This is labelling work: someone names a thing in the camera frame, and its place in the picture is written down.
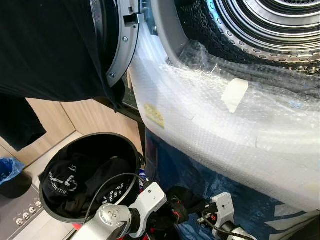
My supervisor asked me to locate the blue plastic tarp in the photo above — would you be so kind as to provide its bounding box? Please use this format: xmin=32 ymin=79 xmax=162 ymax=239
xmin=144 ymin=129 xmax=320 ymax=240

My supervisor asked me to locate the blue white package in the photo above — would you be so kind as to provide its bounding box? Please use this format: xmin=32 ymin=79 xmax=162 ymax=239
xmin=137 ymin=167 xmax=149 ymax=182

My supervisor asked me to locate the clear bubble wrap sheet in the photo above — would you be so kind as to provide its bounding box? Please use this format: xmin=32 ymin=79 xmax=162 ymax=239
xmin=127 ymin=22 xmax=320 ymax=212

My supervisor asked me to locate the black round laundry bucket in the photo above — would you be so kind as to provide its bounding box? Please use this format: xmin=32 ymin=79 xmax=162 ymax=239
xmin=38 ymin=132 xmax=145 ymax=224

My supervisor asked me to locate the white tape strip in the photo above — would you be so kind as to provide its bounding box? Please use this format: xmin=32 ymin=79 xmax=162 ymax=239
xmin=221 ymin=78 xmax=250 ymax=114

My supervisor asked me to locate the black garment with white print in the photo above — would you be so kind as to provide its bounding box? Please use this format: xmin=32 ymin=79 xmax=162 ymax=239
xmin=41 ymin=157 xmax=135 ymax=218

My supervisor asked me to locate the light wooden cabinet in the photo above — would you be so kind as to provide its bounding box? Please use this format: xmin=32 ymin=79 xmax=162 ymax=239
xmin=0 ymin=70 xmax=147 ymax=167

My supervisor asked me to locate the grey power strip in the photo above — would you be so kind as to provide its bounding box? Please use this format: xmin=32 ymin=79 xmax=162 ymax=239
xmin=0 ymin=186 xmax=45 ymax=240

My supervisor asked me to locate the grey round washer door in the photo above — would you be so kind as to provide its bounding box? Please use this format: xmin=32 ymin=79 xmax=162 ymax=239
xmin=90 ymin=0 xmax=145 ymax=88

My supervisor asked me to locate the grey rubber door gasket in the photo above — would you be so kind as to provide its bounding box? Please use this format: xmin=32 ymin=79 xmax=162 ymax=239
xmin=150 ymin=0 xmax=213 ymax=67

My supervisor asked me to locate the bin with blue bag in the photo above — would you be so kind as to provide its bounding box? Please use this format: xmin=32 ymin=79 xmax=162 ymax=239
xmin=0 ymin=157 xmax=34 ymax=199

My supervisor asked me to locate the perforated steel washer drum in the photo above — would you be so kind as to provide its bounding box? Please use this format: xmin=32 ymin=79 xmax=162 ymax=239
xmin=176 ymin=0 xmax=320 ymax=77

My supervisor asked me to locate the black garment over washer door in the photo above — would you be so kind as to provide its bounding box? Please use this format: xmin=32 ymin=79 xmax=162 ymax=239
xmin=0 ymin=0 xmax=127 ymax=152

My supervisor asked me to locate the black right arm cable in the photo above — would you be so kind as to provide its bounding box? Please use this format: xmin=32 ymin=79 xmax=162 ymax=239
xmin=199 ymin=214 xmax=241 ymax=240

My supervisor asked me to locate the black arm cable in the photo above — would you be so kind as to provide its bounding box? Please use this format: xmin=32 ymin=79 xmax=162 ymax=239
xmin=199 ymin=214 xmax=241 ymax=240
xmin=84 ymin=172 xmax=147 ymax=223

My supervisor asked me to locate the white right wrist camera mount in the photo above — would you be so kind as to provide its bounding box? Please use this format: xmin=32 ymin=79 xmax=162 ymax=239
xmin=210 ymin=192 xmax=236 ymax=227

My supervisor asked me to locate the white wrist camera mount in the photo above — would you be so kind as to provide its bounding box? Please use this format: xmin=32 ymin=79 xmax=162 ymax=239
xmin=210 ymin=192 xmax=236 ymax=227
xmin=128 ymin=182 xmax=168 ymax=227

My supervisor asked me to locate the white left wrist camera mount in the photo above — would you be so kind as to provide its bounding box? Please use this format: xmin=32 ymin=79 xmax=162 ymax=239
xmin=128 ymin=182 xmax=168 ymax=227

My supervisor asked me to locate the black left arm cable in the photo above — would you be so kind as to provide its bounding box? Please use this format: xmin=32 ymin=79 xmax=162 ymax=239
xmin=84 ymin=172 xmax=147 ymax=223

